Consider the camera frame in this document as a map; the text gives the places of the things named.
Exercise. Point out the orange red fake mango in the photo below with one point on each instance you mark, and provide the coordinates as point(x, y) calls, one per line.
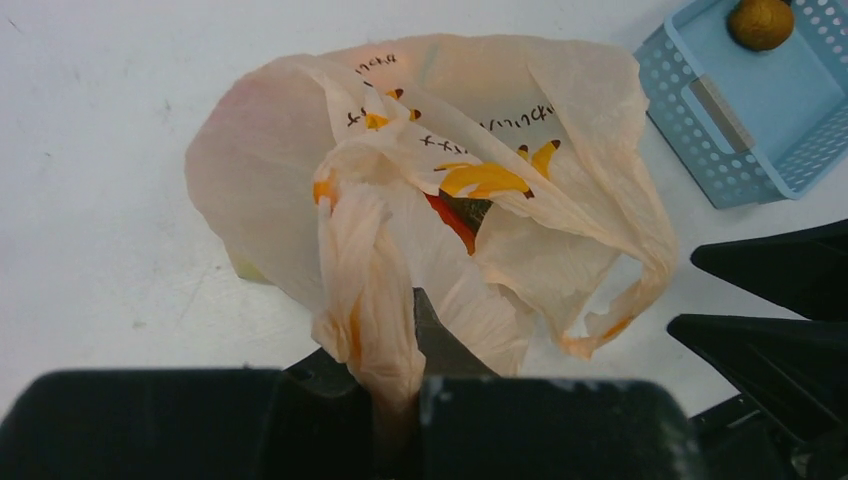
point(453, 220)

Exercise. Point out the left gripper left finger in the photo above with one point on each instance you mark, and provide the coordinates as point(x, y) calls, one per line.
point(309, 421)

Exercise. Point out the orange fake fruit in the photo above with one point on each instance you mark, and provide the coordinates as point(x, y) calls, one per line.
point(760, 25)

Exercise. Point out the green netted fake melon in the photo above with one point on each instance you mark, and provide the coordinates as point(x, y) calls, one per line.
point(471, 212)

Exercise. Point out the light blue plastic basket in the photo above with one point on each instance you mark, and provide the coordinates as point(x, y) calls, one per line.
point(750, 127)

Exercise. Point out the orange plastic bag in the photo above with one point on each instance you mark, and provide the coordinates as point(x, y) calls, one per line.
point(500, 174)

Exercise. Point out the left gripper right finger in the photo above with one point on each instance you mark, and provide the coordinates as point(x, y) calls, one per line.
point(475, 424)

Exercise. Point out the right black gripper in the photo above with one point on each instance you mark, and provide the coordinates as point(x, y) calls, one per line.
point(795, 371)

